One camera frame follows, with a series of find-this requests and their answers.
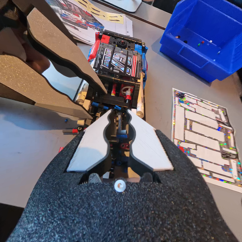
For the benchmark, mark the wooden document stand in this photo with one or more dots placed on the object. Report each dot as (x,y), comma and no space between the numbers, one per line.
(128,4)

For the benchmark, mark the instruction booklet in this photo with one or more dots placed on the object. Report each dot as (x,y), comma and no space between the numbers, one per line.
(85,18)

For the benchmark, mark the toy brick race car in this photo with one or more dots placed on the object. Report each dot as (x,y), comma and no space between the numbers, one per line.
(117,58)

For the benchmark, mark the blue plastic bin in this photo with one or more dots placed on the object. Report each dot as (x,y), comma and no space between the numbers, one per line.
(189,54)

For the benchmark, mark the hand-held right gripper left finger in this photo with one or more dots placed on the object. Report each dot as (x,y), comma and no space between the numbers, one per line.
(88,147)

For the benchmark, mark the person's left hand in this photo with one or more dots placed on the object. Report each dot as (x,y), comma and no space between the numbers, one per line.
(37,64)

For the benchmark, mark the holographic sticker sheet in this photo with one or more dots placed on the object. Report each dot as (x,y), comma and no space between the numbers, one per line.
(204,132)

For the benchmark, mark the red angled brick piece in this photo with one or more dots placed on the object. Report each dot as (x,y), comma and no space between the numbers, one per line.
(61,149)

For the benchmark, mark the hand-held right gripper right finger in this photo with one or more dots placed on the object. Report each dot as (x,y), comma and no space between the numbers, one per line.
(151,147)

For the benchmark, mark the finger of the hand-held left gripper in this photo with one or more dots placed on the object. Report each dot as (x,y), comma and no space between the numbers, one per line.
(60,43)
(28,85)

